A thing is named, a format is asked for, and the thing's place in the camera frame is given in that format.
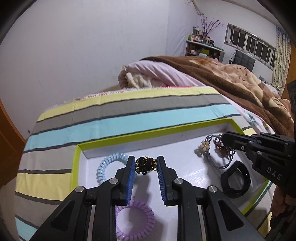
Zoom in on black gold beaded bracelet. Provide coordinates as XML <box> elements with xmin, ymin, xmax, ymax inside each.
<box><xmin>134</xmin><ymin>156</ymin><xmax>159</xmax><ymax>175</ymax></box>

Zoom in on purple spiral hair tie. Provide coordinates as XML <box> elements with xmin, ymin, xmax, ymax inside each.
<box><xmin>115</xmin><ymin>199</ymin><xmax>157</xmax><ymax>241</ymax></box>

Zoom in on grey flower hair tie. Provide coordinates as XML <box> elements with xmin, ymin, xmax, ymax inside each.
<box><xmin>194</xmin><ymin>133</ymin><xmax>236</xmax><ymax>169</ymax></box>

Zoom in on black wristband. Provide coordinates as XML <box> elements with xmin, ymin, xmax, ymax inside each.
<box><xmin>220</xmin><ymin>161</ymin><xmax>251</xmax><ymax>199</ymax></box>

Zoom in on person's right hand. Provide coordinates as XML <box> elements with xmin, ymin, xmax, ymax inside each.
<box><xmin>270</xmin><ymin>187</ymin><xmax>296</xmax><ymax>228</ymax></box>

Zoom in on green shallow box tray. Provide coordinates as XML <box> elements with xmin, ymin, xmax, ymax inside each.
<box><xmin>70</xmin><ymin>117</ymin><xmax>273</xmax><ymax>216</ymax></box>

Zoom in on brown fleece blanket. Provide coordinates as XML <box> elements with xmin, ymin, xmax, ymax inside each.
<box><xmin>145</xmin><ymin>56</ymin><xmax>295</xmax><ymax>138</ymax></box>

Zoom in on striped bed cloth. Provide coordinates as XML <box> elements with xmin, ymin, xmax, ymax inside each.
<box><xmin>14</xmin><ymin>86</ymin><xmax>278</xmax><ymax>241</ymax></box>

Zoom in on black chair back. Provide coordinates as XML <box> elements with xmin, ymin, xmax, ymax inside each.
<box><xmin>233</xmin><ymin>51</ymin><xmax>255</xmax><ymax>72</ymax></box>

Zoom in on patterned curtain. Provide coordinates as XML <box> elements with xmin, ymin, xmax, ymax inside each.
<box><xmin>272</xmin><ymin>27</ymin><xmax>291</xmax><ymax>96</ymax></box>

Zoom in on window with bars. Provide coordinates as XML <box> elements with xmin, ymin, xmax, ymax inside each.
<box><xmin>225</xmin><ymin>24</ymin><xmax>275</xmax><ymax>69</ymax></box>

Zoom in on pink floral quilt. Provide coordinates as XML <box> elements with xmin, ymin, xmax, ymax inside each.
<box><xmin>118</xmin><ymin>60</ymin><xmax>275</xmax><ymax>133</ymax></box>

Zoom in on orange wooden door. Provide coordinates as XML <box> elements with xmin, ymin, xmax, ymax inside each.
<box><xmin>0</xmin><ymin>102</ymin><xmax>26</xmax><ymax>187</ymax></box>

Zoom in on cluttered wooden shelf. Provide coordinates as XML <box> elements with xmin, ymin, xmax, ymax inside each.
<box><xmin>185</xmin><ymin>26</ymin><xmax>225</xmax><ymax>62</ymax></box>

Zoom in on branch decoration in vase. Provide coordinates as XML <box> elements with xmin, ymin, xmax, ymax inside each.
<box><xmin>200</xmin><ymin>15</ymin><xmax>221</xmax><ymax>37</ymax></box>

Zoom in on blue spiral hair tie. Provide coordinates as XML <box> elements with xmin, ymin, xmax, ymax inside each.
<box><xmin>96</xmin><ymin>152</ymin><xmax>137</xmax><ymax>185</ymax></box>

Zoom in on dark red beaded bracelet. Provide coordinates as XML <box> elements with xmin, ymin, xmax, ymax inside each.
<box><xmin>212</xmin><ymin>136</ymin><xmax>232</xmax><ymax>156</ymax></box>

